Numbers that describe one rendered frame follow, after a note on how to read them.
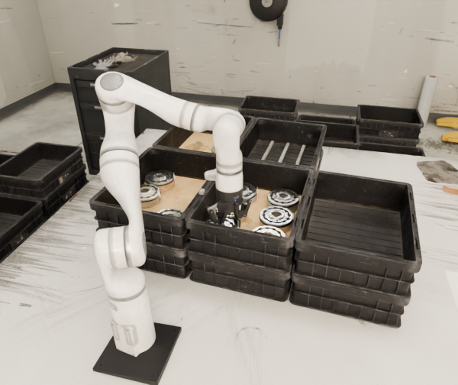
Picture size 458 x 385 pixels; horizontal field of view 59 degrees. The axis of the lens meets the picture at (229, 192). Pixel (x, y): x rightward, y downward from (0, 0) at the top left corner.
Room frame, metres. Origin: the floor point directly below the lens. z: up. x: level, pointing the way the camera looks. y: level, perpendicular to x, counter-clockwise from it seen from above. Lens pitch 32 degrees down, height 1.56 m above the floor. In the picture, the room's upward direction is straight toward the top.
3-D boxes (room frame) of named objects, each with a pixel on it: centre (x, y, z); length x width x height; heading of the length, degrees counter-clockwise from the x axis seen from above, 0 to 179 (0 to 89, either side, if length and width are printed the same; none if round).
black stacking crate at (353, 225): (0.94, -0.36, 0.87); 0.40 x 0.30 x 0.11; 162
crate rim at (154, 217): (1.12, 0.21, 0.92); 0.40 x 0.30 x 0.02; 162
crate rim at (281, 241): (1.03, -0.08, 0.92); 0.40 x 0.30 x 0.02; 162
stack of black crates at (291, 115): (2.77, -0.29, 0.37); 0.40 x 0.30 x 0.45; 76
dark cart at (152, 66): (2.81, 0.73, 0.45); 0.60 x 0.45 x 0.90; 166
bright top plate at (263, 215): (1.01, -0.14, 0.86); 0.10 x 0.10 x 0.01
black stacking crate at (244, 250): (1.03, -0.08, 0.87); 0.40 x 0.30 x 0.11; 162
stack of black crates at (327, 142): (2.28, -0.58, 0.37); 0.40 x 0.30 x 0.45; 76
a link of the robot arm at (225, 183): (0.98, 0.01, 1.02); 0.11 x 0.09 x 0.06; 27
